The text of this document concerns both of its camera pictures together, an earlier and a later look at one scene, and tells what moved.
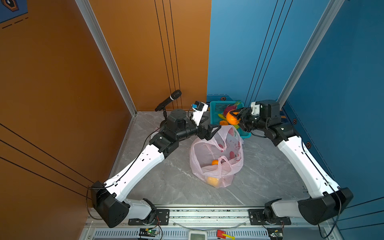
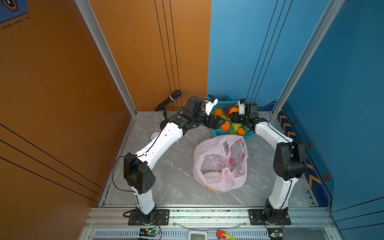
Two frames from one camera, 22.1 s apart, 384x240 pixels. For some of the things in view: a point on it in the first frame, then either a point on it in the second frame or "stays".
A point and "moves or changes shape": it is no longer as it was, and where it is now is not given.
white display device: x=197 y=235 stays
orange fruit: x=231 y=119 moves or changes shape
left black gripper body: x=199 y=133 -> x=208 y=121
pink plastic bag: x=217 y=159 moves or changes shape
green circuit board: x=148 y=232 stays
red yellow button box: x=222 y=234 stays
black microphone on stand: x=175 y=95 stays
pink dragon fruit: x=228 y=109 stays
